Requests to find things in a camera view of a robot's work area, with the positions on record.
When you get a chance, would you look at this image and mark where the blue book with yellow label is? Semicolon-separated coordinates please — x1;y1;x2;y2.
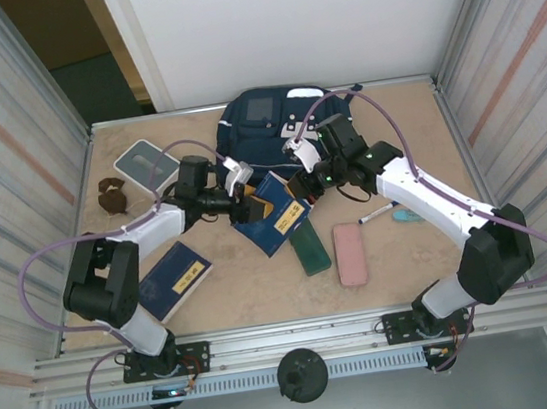
225;165;319;261
132;236;220;328

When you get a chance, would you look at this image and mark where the green pencil case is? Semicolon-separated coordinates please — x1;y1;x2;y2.
286;215;334;278

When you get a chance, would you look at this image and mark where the navy blue backpack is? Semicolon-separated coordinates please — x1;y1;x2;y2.
211;74;377;197

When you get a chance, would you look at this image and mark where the white marker with blue cap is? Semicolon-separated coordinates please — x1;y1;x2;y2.
357;201;402;225

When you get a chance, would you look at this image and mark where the pink pencil case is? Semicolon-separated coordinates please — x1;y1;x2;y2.
331;221;370;290

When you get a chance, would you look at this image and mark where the white and grey box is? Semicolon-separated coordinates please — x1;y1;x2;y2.
110;134;186;199

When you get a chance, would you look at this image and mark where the light blue eraser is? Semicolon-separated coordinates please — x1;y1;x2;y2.
391;205;426;227

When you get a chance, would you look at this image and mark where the brown crumpled object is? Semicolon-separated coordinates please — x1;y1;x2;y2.
95;176;129;218

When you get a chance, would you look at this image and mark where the black round knob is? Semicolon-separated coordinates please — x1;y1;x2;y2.
273;344;331;407

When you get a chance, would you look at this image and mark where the small black controller board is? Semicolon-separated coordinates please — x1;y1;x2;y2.
421;341;461;375
148;381;198;409

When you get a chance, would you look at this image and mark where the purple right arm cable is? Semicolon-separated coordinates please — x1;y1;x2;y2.
289;62;547;390

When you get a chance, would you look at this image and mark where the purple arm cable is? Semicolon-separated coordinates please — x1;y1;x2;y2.
1;133;271;409
289;62;547;390

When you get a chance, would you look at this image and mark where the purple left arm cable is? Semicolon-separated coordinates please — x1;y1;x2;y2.
1;133;271;409

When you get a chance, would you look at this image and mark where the aluminium mounting rail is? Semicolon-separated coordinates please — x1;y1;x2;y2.
25;287;547;402

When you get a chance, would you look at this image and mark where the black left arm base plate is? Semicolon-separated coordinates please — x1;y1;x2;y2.
119;339;214;386

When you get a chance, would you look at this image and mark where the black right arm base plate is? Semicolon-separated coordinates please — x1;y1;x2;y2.
379;302;476;348

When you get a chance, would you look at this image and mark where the grey slotted cable duct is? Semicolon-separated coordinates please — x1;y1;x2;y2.
49;348;430;409

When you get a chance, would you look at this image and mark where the white door frame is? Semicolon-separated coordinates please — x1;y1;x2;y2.
97;0;176;120

